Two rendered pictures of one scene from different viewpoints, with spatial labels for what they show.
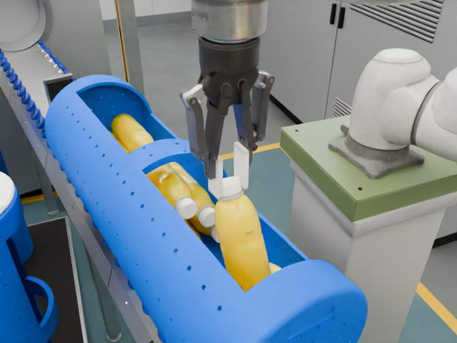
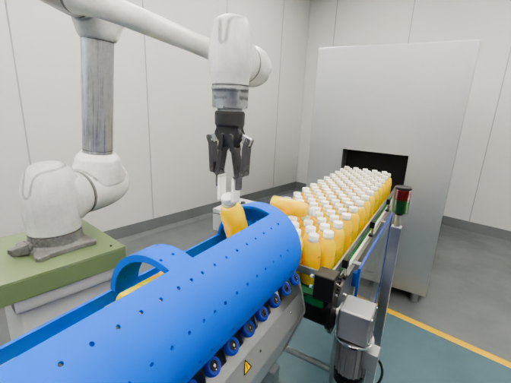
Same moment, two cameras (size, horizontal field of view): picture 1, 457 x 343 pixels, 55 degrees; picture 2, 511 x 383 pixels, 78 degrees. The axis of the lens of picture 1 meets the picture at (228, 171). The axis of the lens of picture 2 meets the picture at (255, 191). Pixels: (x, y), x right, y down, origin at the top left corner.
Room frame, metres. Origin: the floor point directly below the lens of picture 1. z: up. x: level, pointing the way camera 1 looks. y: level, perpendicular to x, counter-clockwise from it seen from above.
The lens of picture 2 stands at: (0.83, 0.75, 1.54)
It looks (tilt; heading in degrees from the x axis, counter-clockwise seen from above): 16 degrees down; 243
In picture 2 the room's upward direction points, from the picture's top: 3 degrees clockwise
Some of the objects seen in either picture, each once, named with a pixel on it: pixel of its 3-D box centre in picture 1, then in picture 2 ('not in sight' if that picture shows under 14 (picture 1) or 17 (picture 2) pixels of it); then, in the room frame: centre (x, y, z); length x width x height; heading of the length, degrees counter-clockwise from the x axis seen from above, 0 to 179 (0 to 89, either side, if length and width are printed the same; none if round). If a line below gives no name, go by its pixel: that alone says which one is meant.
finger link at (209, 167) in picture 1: (204, 163); (241, 181); (0.51, 0.03, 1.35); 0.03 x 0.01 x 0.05; 123
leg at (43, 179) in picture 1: (41, 169); not in sight; (1.99, 1.03, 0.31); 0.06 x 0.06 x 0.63; 33
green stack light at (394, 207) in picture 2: not in sight; (400, 205); (-0.20, -0.03, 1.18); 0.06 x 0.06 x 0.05
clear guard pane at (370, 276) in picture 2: not in sight; (372, 280); (-0.36, -0.25, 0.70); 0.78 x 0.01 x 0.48; 33
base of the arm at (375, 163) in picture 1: (371, 141); (49, 238); (1.00, -0.38, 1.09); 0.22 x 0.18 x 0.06; 28
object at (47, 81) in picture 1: (62, 97); not in sight; (1.44, 0.59, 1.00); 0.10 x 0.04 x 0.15; 123
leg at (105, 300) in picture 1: (103, 288); not in sight; (1.17, 0.50, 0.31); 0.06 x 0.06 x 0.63; 33
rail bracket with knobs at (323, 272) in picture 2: not in sight; (325, 285); (0.18, 0.01, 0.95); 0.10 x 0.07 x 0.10; 123
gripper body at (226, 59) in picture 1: (228, 69); (229, 128); (0.53, 0.00, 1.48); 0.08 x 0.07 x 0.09; 123
